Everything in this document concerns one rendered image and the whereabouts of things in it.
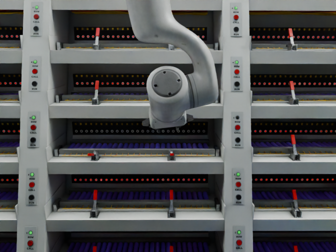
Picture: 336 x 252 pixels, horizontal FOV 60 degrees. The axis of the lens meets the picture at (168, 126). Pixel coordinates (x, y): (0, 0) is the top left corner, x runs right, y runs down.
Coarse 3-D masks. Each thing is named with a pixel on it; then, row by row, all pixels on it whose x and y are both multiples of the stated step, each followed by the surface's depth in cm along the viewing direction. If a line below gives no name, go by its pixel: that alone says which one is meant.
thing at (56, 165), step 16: (64, 144) 116; (48, 160) 100; (64, 160) 100; (80, 160) 100; (112, 160) 101; (128, 160) 101; (144, 160) 101; (160, 160) 101; (176, 160) 101; (192, 160) 101; (208, 160) 101
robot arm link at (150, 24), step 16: (128, 0) 58; (144, 0) 56; (160, 0) 57; (144, 16) 57; (160, 16) 57; (144, 32) 58; (160, 32) 58; (176, 32) 58; (192, 32) 60; (192, 48) 60; (208, 64) 60; (192, 80) 62; (208, 80) 61; (208, 96) 62
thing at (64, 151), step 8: (64, 152) 104; (72, 152) 104; (80, 152) 104; (88, 152) 104; (104, 152) 104; (112, 152) 104; (120, 152) 104; (128, 152) 104; (136, 152) 105; (144, 152) 105; (152, 152) 105; (160, 152) 105; (176, 152) 105; (184, 152) 105; (192, 152) 105; (200, 152) 105; (208, 152) 105
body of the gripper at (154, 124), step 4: (184, 112) 74; (152, 116) 74; (184, 116) 75; (152, 120) 75; (180, 120) 77; (184, 120) 78; (152, 124) 78; (156, 124) 77; (160, 124) 77; (164, 124) 78; (168, 124) 78; (172, 124) 79; (176, 124) 80; (180, 124) 81
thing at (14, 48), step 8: (0, 32) 119; (8, 32) 119; (16, 32) 119; (0, 40) 119; (8, 40) 119; (16, 40) 119; (0, 48) 106; (8, 48) 106; (16, 48) 106; (0, 56) 102; (8, 56) 102; (16, 56) 102
